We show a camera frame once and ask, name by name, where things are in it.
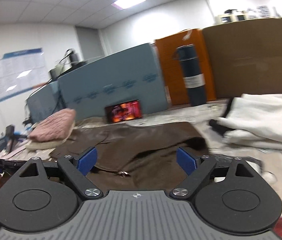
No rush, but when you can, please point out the wall poster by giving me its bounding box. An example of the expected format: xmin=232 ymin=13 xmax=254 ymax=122
xmin=0 ymin=48 xmax=49 ymax=102

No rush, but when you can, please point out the dark blue thermos bottle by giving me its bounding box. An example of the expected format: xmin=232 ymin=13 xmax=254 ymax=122
xmin=176 ymin=44 xmax=206 ymax=106

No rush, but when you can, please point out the brown leather jacket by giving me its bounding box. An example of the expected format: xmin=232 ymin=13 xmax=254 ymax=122
xmin=50 ymin=122 xmax=209 ymax=192

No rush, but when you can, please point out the blue foam board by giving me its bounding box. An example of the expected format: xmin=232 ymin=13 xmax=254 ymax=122
xmin=27 ymin=43 xmax=168 ymax=122

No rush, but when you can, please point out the pink knitted sweater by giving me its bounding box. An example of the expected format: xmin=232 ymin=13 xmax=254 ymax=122
xmin=28 ymin=108 xmax=76 ymax=142

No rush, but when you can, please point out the brown cardboard board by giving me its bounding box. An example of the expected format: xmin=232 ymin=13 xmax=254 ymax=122
xmin=202 ymin=18 xmax=282 ymax=99

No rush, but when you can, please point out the orange board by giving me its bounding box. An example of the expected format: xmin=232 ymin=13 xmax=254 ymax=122
xmin=154 ymin=28 xmax=217 ymax=106

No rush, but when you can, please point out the phone with red screen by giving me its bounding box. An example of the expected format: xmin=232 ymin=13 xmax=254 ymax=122
xmin=105 ymin=100 xmax=142 ymax=124

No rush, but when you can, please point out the white folded garment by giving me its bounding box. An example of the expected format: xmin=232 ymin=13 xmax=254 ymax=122
xmin=209 ymin=94 xmax=282 ymax=151

